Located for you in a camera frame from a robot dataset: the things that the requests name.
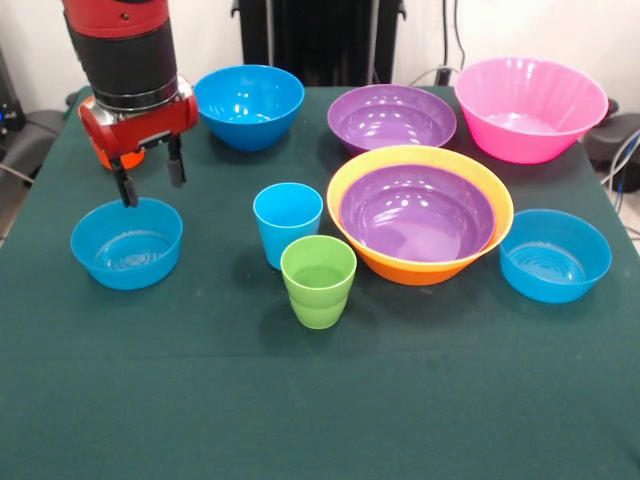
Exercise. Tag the light blue plastic cup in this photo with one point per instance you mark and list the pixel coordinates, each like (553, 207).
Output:
(287, 230)

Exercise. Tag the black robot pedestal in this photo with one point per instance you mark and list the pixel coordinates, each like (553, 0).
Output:
(320, 40)

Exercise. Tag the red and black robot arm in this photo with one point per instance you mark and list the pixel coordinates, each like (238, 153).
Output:
(125, 50)

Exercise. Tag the green plastic cup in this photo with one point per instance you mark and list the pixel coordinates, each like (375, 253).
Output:
(317, 285)

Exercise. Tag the black rounded equipment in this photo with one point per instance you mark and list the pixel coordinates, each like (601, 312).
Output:
(617, 135)

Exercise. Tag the deep blue plastic bowl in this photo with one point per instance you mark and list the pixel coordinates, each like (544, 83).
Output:
(250, 110)

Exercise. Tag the black electronics box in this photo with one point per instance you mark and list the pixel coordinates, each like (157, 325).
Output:
(9, 100)

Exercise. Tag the purple plastic bowl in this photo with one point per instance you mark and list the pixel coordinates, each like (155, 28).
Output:
(417, 220)
(390, 120)

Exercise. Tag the shallow blue plastic bowl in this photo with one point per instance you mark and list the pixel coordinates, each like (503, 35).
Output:
(127, 255)
(555, 260)

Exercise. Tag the pink plastic bowl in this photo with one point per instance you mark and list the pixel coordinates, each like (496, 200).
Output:
(530, 120)

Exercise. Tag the dark green tablecloth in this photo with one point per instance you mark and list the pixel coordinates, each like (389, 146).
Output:
(320, 400)

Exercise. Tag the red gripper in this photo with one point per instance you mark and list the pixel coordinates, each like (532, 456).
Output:
(142, 130)

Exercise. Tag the black power plug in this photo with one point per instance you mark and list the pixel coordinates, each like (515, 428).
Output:
(442, 76)

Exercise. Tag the orange plastic bowl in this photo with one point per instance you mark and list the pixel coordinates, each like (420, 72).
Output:
(415, 272)

